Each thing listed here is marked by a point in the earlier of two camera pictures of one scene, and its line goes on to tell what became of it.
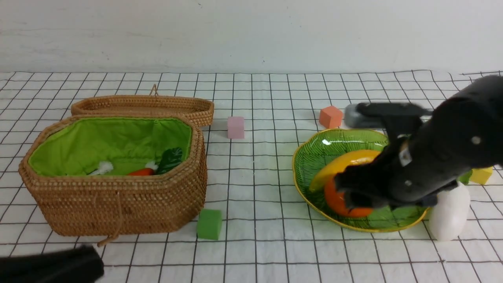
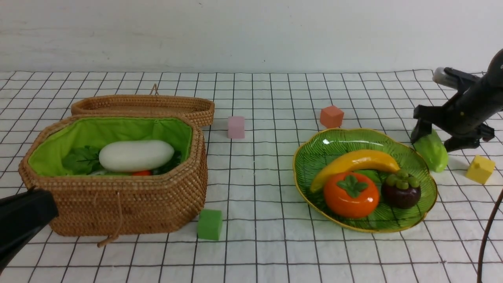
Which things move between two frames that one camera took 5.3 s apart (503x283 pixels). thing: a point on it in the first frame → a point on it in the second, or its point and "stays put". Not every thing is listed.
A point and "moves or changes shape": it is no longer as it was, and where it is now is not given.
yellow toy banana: [350, 158] stays put
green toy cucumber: [465, 178] moves or changes shape
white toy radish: [448, 218] → [122, 157]
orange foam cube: [331, 116] stays put
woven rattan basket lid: [201, 110] stays put
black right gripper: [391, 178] → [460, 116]
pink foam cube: [235, 127] stays put
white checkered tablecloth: [269, 234] stays put
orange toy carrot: [145, 171] stays put
